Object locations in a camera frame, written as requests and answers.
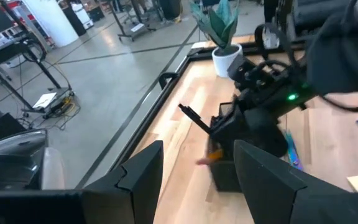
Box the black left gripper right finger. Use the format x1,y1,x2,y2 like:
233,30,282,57
233,139,358,224

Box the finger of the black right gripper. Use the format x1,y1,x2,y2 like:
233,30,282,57
211,107,288,158

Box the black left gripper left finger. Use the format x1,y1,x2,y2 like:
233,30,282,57
0,140,164,224

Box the purple-handled scissors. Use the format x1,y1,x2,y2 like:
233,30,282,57
284,130,304,171

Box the orange pencil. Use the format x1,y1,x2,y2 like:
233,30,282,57
196,149,224,166

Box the black mesh desk organizer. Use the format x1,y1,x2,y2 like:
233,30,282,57
208,102,288,192

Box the plain black pen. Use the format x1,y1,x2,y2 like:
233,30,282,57
178,104,213,134

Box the green plant in white pot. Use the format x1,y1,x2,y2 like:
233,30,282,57
190,0,244,78

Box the black desk lamp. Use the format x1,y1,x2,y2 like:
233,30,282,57
0,129,65,191

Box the black rolling cart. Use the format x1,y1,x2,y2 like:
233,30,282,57
109,0,155,42

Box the black rolling equipment stand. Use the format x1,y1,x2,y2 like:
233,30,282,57
0,0,76,121

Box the white round column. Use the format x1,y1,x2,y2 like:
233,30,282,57
22,0,80,47

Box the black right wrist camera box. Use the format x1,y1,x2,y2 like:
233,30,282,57
227,54,272,88

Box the black aluminium table frame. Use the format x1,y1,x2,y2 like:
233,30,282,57
109,40,307,175

